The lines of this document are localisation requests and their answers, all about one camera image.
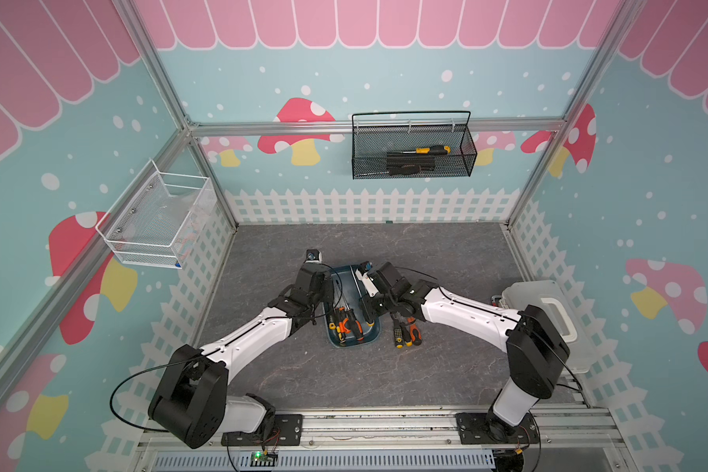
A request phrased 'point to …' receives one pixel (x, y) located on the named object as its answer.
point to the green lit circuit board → (259, 459)
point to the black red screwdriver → (414, 331)
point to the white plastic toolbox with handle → (550, 299)
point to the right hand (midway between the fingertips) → (362, 304)
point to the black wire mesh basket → (412, 145)
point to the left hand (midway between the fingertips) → (325, 283)
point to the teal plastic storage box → (348, 294)
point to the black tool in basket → (409, 164)
